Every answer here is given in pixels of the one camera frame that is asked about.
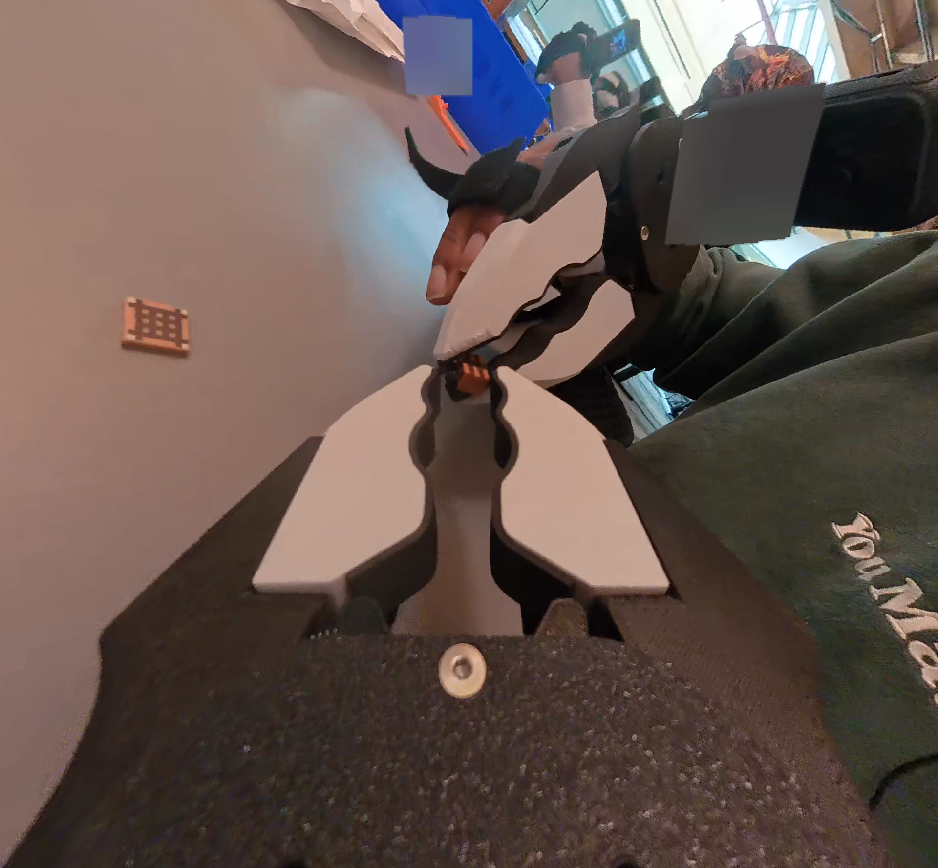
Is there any person's green hoodie torso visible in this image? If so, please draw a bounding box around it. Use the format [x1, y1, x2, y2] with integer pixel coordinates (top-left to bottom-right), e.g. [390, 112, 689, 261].
[630, 340, 938, 814]

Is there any tan grid printed toy tile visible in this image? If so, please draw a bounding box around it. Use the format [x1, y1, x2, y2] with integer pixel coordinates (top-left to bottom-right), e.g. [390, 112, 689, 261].
[121, 296, 192, 357]

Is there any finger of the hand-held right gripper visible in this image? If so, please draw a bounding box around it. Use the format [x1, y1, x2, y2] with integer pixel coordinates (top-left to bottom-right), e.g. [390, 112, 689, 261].
[487, 275, 639, 389]
[432, 170, 611, 363]

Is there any grey desk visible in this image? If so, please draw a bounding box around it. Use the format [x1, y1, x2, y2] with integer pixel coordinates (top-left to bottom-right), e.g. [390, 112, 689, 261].
[0, 0, 639, 847]

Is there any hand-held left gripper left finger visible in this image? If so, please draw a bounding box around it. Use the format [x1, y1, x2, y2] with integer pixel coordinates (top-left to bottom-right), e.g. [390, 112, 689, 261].
[251, 364, 439, 632]

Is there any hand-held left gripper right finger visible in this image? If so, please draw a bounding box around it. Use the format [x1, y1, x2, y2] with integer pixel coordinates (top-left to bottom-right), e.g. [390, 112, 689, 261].
[490, 368, 672, 633]

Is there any person's right hand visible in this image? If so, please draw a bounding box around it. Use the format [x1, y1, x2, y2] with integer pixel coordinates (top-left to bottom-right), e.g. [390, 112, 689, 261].
[426, 205, 507, 307]

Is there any orange flat toy tool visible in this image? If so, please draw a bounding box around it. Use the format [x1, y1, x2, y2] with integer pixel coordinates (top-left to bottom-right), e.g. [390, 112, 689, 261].
[426, 94, 470, 155]

